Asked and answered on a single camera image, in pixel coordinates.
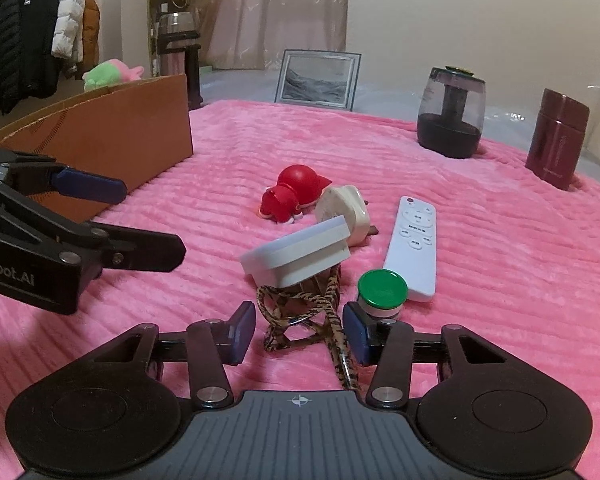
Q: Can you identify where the leopard print lanyard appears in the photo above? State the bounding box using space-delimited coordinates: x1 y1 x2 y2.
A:
255 265 361 391

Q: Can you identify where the brown cardboard box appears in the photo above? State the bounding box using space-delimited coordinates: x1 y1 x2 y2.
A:
0 73 193 223

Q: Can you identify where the green capped small bottle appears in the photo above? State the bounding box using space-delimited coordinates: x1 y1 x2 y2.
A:
356 269 409 320

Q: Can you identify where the brown puffer jacket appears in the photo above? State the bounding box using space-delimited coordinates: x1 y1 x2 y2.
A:
70 0 102 68

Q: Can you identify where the dark glass jar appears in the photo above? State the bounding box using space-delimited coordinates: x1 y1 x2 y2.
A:
416 65 487 160

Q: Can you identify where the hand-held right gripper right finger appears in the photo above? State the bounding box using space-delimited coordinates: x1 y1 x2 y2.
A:
342 302 513 408

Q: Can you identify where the silver picture frame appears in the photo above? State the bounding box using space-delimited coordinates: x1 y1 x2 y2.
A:
275 49 362 112

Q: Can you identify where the red toy figure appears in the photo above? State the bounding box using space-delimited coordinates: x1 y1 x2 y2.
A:
257 164 333 225

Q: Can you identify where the pink ribbed blanket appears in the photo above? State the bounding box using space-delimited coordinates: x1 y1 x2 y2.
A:
0 100 600 476

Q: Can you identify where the white puffer jacket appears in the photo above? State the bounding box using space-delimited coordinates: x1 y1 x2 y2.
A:
50 0 86 61

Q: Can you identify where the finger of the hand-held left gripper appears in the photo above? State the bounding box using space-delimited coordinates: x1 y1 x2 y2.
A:
0 182 187 278
0 147 128 206

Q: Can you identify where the beige curtain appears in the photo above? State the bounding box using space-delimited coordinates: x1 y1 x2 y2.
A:
200 0 351 71

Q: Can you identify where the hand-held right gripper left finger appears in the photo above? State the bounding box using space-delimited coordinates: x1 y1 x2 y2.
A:
87 301 257 409

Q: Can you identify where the white square charger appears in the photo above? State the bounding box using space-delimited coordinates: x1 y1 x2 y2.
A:
239 214 352 289

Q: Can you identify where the steel thermos flask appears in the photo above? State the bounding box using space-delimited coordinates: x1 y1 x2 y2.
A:
156 11 204 111

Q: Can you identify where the white remote control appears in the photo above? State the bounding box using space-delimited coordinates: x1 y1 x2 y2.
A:
382 196 438 303

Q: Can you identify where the cream plug adapter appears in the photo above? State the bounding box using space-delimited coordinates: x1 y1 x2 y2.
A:
314 185 380 247

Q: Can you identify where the maroon tumbler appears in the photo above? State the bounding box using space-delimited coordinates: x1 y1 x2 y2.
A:
525 88 591 191

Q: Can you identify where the green pink plush toy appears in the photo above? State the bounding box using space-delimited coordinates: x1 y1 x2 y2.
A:
82 59 146 92

